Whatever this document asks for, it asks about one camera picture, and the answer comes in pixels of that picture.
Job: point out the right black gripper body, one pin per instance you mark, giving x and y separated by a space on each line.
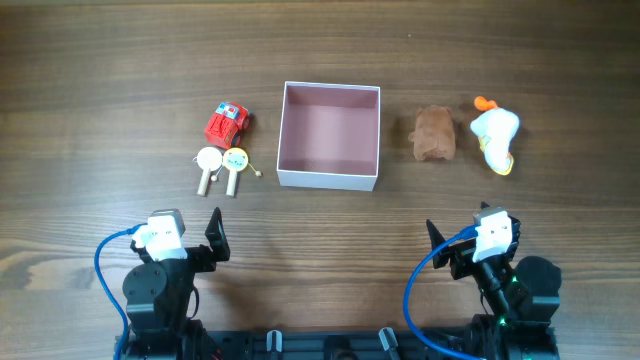
461 256

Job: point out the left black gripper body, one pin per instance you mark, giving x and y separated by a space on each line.
199 259

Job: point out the red toy fire truck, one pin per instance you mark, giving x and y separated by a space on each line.
227 124

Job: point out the brown plush bear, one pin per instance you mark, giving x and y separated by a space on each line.
434 135

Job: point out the white orange plush duck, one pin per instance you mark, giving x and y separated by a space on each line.
495 128

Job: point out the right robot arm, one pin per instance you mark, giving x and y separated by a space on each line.
523 300

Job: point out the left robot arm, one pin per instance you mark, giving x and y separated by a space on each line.
159 290

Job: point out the white wooden rattle drum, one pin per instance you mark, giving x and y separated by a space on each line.
209 159

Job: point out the yellow wooden rattle drum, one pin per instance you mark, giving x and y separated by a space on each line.
236 160

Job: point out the pink white cardboard box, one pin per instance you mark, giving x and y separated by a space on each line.
329 136

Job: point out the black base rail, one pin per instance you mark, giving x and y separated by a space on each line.
382 344

